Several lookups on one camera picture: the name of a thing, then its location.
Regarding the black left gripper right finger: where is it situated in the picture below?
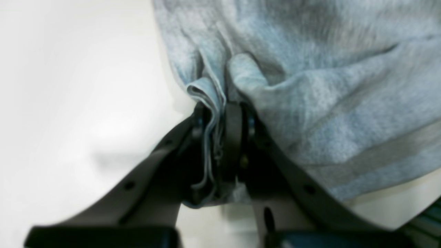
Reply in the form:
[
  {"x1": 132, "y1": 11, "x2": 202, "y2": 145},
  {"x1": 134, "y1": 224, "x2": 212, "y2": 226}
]
[{"x1": 220, "y1": 103, "x2": 414, "y2": 248}]

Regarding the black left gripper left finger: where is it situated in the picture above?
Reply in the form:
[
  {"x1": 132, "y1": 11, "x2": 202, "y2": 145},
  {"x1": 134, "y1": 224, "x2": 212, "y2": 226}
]
[{"x1": 24, "y1": 103, "x2": 208, "y2": 248}]

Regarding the grey T-shirt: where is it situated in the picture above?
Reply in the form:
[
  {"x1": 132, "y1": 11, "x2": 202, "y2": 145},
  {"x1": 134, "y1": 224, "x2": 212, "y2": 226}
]
[{"x1": 153, "y1": 0, "x2": 441, "y2": 202}]

